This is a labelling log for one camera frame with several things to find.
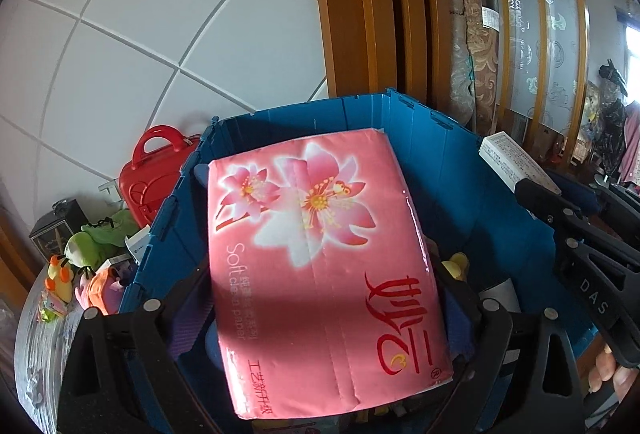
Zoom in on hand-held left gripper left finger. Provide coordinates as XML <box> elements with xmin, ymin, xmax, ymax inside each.
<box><xmin>57</xmin><ymin>259</ymin><xmax>226</xmax><ymax>434</ymax></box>

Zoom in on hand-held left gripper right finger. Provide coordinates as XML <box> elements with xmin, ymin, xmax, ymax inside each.
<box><xmin>430</xmin><ymin>259</ymin><xmax>586</xmax><ymax>434</ymax></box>

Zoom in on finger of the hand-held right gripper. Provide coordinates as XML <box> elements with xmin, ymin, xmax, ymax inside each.
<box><xmin>514</xmin><ymin>178</ymin><xmax>607</xmax><ymax>256</ymax></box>
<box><xmin>590</xmin><ymin>175</ymin><xmax>640</xmax><ymax>241</ymax></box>

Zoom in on tall white box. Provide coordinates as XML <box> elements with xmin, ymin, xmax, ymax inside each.
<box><xmin>478</xmin><ymin>132</ymin><xmax>562</xmax><ymax>196</ymax></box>

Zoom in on blue folding crate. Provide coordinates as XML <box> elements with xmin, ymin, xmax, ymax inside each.
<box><xmin>117</xmin><ymin>88</ymin><xmax>608</xmax><ymax>434</ymax></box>

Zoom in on pink floral tissue pack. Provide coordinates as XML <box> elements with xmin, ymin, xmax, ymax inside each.
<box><xmin>206</xmin><ymin>128</ymin><xmax>454</xmax><ymax>420</ymax></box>

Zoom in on person's right hand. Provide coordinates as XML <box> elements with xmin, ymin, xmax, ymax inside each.
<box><xmin>587</xmin><ymin>341</ymin><xmax>634</xmax><ymax>398</ymax></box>

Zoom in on white packet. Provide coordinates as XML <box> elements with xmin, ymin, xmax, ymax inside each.
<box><xmin>477</xmin><ymin>280</ymin><xmax>522</xmax><ymax>313</ymax></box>

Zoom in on yellow toy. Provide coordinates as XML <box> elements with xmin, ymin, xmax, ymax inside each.
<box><xmin>447</xmin><ymin>252</ymin><xmax>471</xmax><ymax>283</ymax></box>

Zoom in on hanging clothes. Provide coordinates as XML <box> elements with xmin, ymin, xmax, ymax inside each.
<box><xmin>584</xmin><ymin>58</ymin><xmax>640</xmax><ymax>187</ymax></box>

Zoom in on white box with blue mark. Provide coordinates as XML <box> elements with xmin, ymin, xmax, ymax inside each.
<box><xmin>124</xmin><ymin>228</ymin><xmax>152</xmax><ymax>261</ymax></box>

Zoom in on orange and pink plush toy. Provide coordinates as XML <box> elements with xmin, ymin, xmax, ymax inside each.
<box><xmin>75</xmin><ymin>264</ymin><xmax>132</xmax><ymax>316</ymax></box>

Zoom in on green frog plush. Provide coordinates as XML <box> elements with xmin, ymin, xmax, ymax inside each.
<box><xmin>65</xmin><ymin>209</ymin><xmax>142</xmax><ymax>271</ymax></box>

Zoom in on yellow duck plush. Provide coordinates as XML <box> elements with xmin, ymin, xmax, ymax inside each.
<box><xmin>44</xmin><ymin>256</ymin><xmax>79</xmax><ymax>303</ymax></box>

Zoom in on red mini suitcase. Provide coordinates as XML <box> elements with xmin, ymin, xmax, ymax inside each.
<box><xmin>119</xmin><ymin>125</ymin><xmax>201</xmax><ymax>228</ymax></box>

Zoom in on green and pink snack packet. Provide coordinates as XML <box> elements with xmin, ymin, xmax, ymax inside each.
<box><xmin>39</xmin><ymin>298</ymin><xmax>69</xmax><ymax>324</ymax></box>

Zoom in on black gift box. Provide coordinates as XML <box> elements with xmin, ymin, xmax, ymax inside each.
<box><xmin>29</xmin><ymin>198</ymin><xmax>91</xmax><ymax>261</ymax></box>

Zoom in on rolled patterned rug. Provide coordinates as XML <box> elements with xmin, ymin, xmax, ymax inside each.
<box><xmin>446</xmin><ymin>0</ymin><xmax>502</xmax><ymax>136</ymax></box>

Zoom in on frosted glass sliding door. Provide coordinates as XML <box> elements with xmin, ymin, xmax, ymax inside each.
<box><xmin>457</xmin><ymin>0</ymin><xmax>592</xmax><ymax>167</ymax></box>

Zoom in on wooden door frame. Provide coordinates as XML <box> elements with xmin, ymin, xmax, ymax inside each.
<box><xmin>306</xmin><ymin>0</ymin><xmax>453</xmax><ymax>111</ymax></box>

